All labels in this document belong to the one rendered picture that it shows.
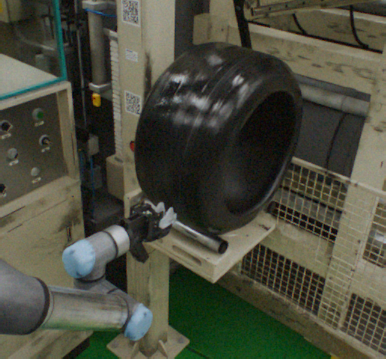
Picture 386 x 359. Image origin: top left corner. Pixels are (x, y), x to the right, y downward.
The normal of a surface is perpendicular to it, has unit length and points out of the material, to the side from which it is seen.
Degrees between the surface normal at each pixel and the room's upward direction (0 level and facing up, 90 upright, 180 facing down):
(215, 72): 25
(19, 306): 64
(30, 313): 74
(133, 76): 90
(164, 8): 90
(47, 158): 90
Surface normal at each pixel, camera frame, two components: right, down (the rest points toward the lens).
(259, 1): -0.63, 0.37
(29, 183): 0.78, 0.35
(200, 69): -0.23, -0.61
